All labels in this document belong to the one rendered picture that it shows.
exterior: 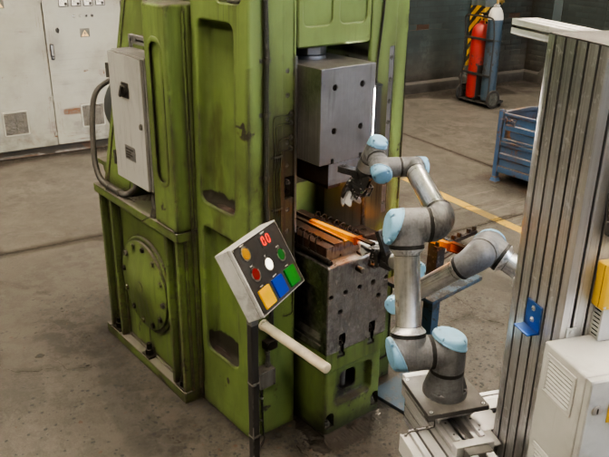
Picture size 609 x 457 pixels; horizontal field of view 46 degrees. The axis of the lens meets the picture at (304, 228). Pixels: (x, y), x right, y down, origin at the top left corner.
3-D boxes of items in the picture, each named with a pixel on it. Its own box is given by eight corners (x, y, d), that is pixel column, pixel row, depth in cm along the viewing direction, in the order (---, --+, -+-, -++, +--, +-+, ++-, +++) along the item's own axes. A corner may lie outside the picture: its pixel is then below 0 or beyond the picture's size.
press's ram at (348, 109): (385, 150, 319) (391, 60, 303) (319, 167, 296) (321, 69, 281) (324, 131, 349) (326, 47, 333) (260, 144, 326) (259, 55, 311)
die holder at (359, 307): (385, 330, 349) (391, 247, 332) (326, 356, 327) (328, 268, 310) (312, 288, 389) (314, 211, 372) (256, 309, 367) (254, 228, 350)
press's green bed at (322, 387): (379, 409, 368) (384, 330, 349) (323, 439, 346) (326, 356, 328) (311, 362, 407) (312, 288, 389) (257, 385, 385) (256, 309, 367)
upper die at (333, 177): (362, 177, 314) (363, 156, 311) (327, 186, 303) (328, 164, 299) (303, 154, 344) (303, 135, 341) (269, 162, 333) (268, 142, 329)
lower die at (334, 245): (359, 250, 328) (360, 233, 325) (325, 262, 316) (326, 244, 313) (302, 223, 358) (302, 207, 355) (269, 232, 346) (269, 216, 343)
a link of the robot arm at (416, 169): (469, 218, 228) (426, 147, 268) (437, 218, 226) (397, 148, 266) (464, 247, 234) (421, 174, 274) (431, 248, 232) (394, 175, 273)
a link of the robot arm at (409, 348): (438, 374, 233) (434, 207, 228) (392, 378, 230) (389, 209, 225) (426, 364, 244) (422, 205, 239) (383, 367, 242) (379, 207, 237)
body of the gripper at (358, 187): (355, 201, 282) (365, 179, 274) (343, 187, 286) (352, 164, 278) (369, 197, 287) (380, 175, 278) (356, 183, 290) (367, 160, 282)
